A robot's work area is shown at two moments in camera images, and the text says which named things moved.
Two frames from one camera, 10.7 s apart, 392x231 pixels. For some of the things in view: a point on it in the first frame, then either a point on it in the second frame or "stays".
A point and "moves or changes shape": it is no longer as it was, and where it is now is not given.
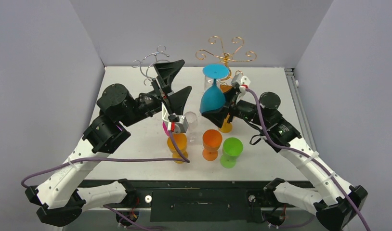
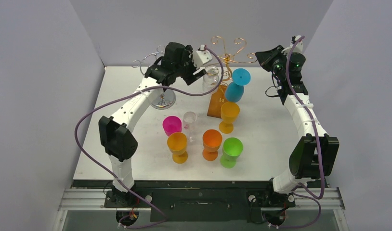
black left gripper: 166,72 to 188,56
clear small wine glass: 192,118 stays
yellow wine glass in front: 180,140 stays
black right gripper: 230,106 to 267,57
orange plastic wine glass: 212,140 stays
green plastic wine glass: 232,148 stays
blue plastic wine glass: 213,98 moves or changes shape
